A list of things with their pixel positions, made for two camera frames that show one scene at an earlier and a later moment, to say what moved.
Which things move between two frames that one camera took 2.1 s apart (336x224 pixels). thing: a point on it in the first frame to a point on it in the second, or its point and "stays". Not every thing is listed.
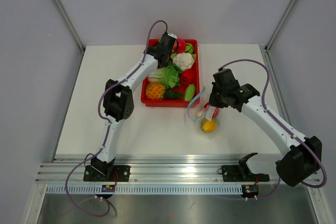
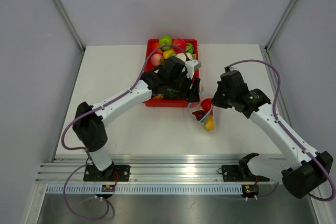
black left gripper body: x=168 y=54 to x=180 y=85
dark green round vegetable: x=189 y=48 stays
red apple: x=179 y=46 stays
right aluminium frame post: x=287 y=11 stays
